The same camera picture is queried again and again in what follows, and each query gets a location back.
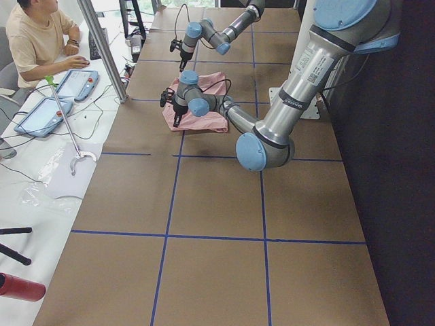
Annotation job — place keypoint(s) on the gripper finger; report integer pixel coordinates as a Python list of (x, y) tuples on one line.
[(177, 120), (182, 65)]

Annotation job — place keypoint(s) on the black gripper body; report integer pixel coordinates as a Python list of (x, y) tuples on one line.
[(184, 56), (179, 109)]

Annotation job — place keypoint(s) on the pink Snoopy t-shirt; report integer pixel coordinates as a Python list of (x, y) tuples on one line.
[(203, 95)]

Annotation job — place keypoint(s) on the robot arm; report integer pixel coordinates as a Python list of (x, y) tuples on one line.
[(218, 40), (340, 28)]

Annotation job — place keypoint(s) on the black keyboard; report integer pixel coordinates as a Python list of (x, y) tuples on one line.
[(93, 49)]

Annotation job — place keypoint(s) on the upper blue teach pendant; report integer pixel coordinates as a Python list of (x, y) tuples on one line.
[(77, 84)]

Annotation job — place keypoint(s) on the blue teach pendant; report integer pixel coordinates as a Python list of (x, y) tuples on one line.
[(41, 120), (77, 84)]

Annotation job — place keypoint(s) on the grabber reach tool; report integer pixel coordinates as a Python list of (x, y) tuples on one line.
[(79, 154)]

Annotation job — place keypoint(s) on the lower blue teach pendant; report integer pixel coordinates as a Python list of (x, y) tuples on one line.
[(41, 120)]

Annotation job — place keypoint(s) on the seated person beige shirt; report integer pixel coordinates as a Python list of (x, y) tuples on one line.
[(43, 41)]

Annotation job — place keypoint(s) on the black tripod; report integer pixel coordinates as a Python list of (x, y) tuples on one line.
[(15, 243)]

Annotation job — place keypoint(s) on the red cylinder bottle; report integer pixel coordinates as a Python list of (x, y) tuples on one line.
[(21, 289)]

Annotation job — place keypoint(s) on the aluminium frame post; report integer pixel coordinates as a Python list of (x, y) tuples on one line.
[(95, 29)]

